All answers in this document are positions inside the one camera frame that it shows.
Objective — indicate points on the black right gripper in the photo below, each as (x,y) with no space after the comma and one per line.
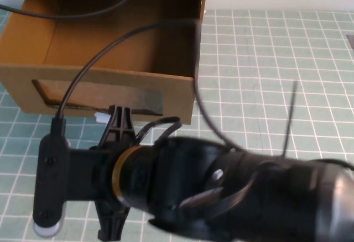
(91,173)

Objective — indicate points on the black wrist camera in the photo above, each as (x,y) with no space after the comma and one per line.
(51,184)

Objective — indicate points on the brown cardboard windowed drawer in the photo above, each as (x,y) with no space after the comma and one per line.
(177,101)

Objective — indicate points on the green checked tablecloth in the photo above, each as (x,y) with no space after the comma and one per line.
(276,59)

